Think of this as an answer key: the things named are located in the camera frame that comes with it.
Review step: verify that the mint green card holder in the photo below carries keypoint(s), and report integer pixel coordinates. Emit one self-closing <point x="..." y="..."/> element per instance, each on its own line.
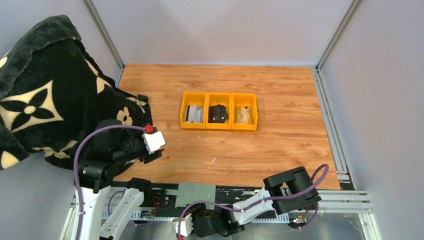
<point x="190" y="192"/>

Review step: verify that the black floral blanket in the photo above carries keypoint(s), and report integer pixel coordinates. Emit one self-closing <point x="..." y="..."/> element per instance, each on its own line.
<point x="53" y="94"/>

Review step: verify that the silver card holder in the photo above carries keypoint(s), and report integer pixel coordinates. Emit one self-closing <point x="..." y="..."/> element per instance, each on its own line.
<point x="194" y="114"/>

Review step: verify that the tan card holder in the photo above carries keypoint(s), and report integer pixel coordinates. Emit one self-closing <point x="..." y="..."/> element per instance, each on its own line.
<point x="243" y="115"/>

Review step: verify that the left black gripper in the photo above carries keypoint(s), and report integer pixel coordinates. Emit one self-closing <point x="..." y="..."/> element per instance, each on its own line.
<point x="146" y="156"/>

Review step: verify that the yellow three-compartment bin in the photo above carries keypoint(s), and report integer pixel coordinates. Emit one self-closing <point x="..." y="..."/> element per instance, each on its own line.
<point x="230" y="100"/>

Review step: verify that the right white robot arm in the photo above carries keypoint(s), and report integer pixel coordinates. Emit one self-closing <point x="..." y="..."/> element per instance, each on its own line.
<point x="283" y="192"/>

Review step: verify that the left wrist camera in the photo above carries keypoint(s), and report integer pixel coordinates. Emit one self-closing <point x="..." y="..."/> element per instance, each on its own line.
<point x="154" y="141"/>

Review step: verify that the black card holder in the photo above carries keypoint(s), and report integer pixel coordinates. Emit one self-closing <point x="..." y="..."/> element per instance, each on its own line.
<point x="217" y="114"/>

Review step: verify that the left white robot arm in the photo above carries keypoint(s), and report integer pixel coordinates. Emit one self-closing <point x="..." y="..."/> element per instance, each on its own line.
<point x="104" y="154"/>

